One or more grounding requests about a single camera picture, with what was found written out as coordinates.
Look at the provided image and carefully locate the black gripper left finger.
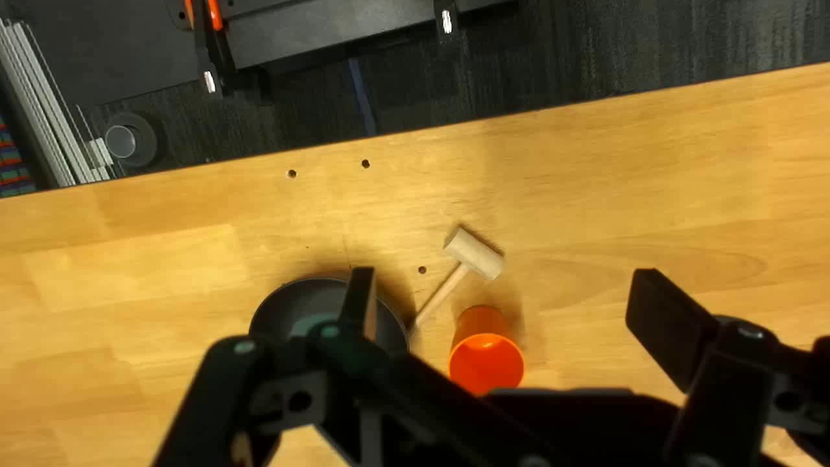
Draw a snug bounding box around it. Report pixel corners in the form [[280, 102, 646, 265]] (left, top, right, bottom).
[[150, 265, 452, 467]]

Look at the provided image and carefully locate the black bowl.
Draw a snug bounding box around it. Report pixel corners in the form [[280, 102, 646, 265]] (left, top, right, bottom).
[[249, 267, 411, 357]]

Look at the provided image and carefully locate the orange-handled black clamp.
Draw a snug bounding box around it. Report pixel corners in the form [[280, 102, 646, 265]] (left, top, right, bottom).
[[181, 0, 233, 97]]

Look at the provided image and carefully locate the small wooden mallet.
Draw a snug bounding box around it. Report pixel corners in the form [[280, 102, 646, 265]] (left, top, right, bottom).
[[415, 226, 506, 324]]

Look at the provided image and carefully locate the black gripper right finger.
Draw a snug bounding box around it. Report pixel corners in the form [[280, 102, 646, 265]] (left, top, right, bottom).
[[626, 270, 830, 467]]

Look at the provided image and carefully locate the orange plastic cup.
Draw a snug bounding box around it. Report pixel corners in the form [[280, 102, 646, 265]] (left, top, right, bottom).
[[450, 303, 525, 395]]

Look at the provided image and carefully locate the black optical breadboard base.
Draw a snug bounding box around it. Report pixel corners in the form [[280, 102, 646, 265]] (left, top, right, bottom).
[[219, 0, 513, 67]]

